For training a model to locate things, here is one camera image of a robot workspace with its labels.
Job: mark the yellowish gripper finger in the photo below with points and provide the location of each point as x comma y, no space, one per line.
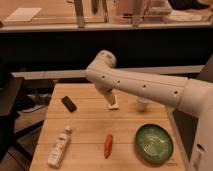
111,98

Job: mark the black eraser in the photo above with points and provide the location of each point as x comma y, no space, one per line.
68,104

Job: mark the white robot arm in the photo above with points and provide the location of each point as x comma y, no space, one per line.
191,96

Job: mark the white sponge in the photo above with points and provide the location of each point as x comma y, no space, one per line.
115,107

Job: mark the white paper cup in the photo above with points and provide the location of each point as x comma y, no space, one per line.
142,103

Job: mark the red carrot-shaped object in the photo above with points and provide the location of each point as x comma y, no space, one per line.
108,146

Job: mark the green plate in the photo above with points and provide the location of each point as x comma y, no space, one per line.
154,144

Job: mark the white tube bottle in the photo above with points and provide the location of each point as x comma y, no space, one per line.
58,151

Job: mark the black chair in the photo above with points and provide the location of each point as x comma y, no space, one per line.
10,96

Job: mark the white paper sheet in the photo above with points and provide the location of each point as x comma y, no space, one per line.
23,15

